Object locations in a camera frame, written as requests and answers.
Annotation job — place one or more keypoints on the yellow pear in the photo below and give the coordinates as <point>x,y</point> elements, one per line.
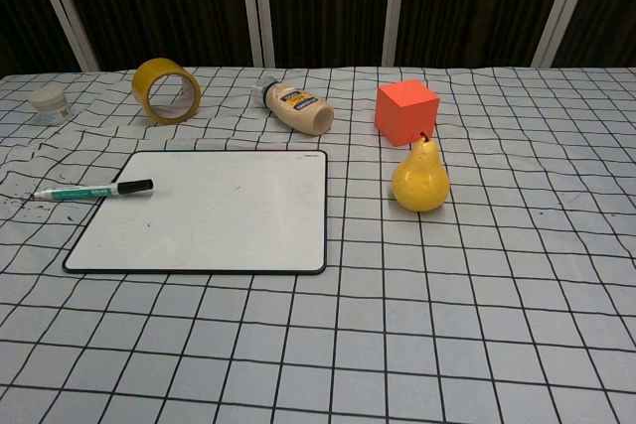
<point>420,185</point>

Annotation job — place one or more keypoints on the white black-checked tablecloth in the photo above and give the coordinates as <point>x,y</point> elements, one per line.
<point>447,295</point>

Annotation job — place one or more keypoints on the yellow packing tape roll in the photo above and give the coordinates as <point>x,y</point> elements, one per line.
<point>141,81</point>

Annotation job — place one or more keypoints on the small white cap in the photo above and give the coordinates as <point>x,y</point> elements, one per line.
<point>47,103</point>

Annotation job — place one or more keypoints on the orange cube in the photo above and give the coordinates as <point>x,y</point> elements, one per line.
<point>397,116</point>

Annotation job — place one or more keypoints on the white dry-erase board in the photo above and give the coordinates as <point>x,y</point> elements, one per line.
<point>208,215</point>

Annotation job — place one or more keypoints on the beige mayonnaise squeeze bottle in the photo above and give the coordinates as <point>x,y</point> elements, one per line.
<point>298,111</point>

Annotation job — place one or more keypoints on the whiteboard marker with black cap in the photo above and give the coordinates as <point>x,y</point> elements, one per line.
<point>74,193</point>

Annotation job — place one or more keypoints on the white screen frame post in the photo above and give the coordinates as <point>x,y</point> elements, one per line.
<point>67,12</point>
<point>395,7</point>
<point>564,7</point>
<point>256,7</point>

